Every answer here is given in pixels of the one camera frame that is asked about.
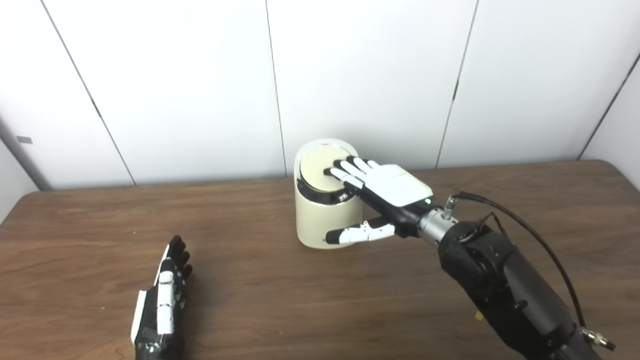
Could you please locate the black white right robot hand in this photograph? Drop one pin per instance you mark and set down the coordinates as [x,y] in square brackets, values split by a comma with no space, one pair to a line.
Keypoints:
[395,192]

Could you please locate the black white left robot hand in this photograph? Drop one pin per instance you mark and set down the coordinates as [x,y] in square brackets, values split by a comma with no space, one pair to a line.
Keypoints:
[162,310]

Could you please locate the cream-colored desktop trash bin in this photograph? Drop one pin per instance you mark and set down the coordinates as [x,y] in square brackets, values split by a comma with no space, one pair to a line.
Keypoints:
[325,220]

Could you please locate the cream round bin lid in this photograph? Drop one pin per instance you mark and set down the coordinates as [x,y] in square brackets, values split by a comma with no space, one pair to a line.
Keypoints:
[322,170]

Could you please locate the grey tape patch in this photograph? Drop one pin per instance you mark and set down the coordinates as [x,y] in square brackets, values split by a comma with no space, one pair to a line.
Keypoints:
[24,140]

